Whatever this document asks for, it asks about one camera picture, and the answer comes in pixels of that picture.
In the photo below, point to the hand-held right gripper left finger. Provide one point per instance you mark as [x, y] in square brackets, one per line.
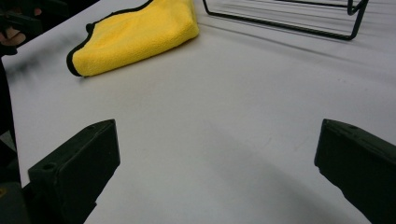
[77, 168]

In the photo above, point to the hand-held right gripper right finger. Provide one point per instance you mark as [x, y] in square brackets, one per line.
[361, 168]

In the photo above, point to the yellow microfibre cloth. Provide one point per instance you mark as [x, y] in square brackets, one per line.
[134, 34]

